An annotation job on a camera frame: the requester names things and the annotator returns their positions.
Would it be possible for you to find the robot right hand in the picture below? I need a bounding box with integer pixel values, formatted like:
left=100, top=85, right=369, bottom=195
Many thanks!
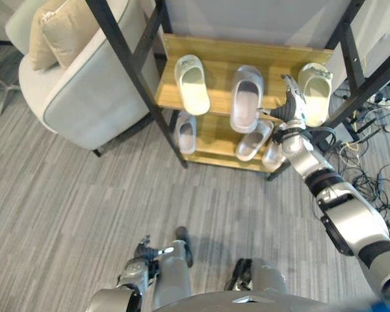
left=256, top=73, right=309, bottom=124

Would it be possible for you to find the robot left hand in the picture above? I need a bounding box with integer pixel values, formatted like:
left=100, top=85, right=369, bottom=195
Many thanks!
left=135, top=234, right=176, bottom=261

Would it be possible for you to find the cream slipper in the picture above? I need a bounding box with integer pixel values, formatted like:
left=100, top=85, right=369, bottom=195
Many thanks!
left=298, top=62, right=333, bottom=128
left=174, top=55, right=211, bottom=116

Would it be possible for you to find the silver robot left leg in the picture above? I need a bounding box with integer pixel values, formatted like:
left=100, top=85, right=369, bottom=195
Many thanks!
left=150, top=226, right=195, bottom=310

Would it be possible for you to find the silver robot leg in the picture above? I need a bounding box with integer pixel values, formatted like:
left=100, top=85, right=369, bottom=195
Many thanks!
left=150, top=226, right=195, bottom=310
left=225, top=257, right=289, bottom=299

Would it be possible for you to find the large grey slipper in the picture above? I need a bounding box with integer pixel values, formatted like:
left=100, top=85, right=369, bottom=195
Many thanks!
left=229, top=64, right=265, bottom=134

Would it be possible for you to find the small grey slipper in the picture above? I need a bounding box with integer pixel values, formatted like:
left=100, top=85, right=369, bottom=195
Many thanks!
left=175, top=111, right=198, bottom=154
left=262, top=136, right=287, bottom=170
left=235, top=120, right=275, bottom=162

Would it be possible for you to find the silver robot torso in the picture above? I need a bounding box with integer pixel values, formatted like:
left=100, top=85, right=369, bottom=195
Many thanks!
left=149, top=290, right=389, bottom=312

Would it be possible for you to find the silver robot right leg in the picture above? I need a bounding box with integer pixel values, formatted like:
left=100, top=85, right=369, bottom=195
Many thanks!
left=225, top=257, right=289, bottom=299

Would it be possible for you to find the light grey armchair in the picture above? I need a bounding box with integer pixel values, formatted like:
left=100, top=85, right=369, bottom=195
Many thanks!
left=5, top=0, right=162, bottom=158

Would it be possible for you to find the metal chair base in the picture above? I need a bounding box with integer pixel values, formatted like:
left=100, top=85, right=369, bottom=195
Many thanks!
left=0, top=38, right=22, bottom=117

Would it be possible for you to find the beige cushion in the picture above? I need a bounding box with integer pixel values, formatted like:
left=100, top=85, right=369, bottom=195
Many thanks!
left=42, top=0, right=101, bottom=68
left=28, top=0, right=69, bottom=72

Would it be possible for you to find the yellow cable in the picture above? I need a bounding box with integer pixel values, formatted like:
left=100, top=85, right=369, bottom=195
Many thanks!
left=339, top=109, right=361, bottom=165

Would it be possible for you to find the black frame wooden shoe rack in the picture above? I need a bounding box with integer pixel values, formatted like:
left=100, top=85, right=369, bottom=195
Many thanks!
left=84, top=0, right=390, bottom=181

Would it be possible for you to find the black cable tangle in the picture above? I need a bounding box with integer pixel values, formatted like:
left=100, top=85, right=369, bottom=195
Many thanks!
left=318, top=128, right=390, bottom=243

